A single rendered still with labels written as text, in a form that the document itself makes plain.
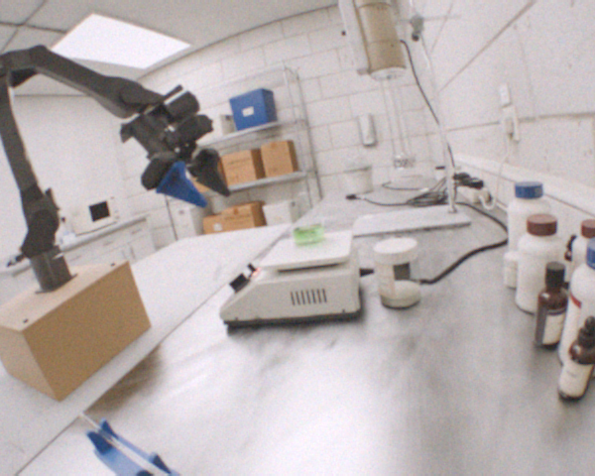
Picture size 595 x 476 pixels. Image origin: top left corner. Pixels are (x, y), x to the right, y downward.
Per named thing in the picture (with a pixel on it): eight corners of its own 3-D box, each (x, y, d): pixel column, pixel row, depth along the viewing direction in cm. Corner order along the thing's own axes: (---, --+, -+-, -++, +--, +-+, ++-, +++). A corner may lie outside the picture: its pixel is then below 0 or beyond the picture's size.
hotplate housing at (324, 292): (221, 328, 45) (205, 279, 43) (250, 291, 57) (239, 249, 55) (377, 317, 40) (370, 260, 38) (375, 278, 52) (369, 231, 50)
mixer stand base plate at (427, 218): (349, 238, 77) (348, 234, 77) (357, 219, 95) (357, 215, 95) (472, 224, 67) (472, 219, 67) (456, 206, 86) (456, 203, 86)
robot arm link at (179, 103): (117, 90, 43) (173, 57, 48) (111, 104, 49) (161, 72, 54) (154, 145, 48) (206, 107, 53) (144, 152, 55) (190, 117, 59)
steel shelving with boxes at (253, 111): (190, 296, 315) (145, 110, 269) (210, 280, 353) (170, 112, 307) (328, 289, 270) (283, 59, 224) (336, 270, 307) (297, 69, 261)
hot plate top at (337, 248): (258, 272, 42) (256, 266, 41) (281, 245, 53) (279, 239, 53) (350, 262, 39) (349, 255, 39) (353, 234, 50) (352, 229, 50)
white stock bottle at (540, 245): (546, 319, 28) (554, 228, 26) (507, 304, 34) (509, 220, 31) (566, 299, 30) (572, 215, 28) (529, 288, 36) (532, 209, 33)
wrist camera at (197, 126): (157, 136, 47) (178, 102, 44) (180, 133, 54) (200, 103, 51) (181, 159, 47) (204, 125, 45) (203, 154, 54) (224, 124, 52)
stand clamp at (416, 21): (371, 37, 69) (367, 19, 67) (374, 49, 79) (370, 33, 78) (466, 26, 61) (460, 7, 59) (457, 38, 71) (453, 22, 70)
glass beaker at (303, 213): (321, 237, 51) (311, 186, 49) (333, 244, 45) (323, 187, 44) (285, 246, 49) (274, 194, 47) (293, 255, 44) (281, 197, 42)
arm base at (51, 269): (34, 294, 40) (20, 260, 39) (59, 278, 46) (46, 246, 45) (55, 292, 39) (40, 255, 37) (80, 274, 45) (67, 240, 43)
